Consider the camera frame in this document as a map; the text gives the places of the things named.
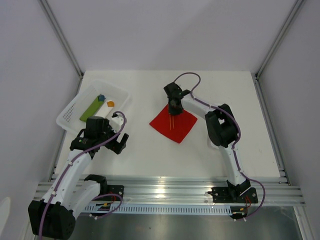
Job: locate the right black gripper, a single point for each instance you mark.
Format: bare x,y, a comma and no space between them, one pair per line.
173,112

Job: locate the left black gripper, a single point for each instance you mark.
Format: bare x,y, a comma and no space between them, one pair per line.
115,146

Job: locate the orange plastic fork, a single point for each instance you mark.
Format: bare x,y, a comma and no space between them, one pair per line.
170,122

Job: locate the red paper napkin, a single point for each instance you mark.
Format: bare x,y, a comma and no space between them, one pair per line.
183,124

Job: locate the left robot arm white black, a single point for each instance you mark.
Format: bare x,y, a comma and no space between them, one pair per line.
55,215

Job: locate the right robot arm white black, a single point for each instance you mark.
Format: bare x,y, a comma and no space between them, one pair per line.
222,129

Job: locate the green rolled napkin bundle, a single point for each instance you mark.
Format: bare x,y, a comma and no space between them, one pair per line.
93,108

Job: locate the large white plastic basket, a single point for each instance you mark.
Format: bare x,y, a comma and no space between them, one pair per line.
97,95

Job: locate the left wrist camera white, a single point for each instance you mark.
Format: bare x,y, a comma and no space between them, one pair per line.
116,122

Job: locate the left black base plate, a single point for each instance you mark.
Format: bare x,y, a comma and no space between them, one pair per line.
114,189

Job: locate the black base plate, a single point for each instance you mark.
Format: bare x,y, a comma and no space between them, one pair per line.
226,195
114,189

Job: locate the aluminium mounting rail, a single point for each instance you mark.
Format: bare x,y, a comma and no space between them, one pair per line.
163,190

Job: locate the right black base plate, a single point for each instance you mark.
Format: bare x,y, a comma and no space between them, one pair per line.
226,195

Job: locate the white slotted cable duct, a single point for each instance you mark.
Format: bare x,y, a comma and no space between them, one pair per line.
159,209

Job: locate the left aluminium frame post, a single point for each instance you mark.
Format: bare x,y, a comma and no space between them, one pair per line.
49,14

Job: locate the aluminium frame post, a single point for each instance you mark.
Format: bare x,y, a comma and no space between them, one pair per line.
49,14
280,36

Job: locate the right aluminium frame post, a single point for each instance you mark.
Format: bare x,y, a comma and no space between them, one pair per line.
280,36

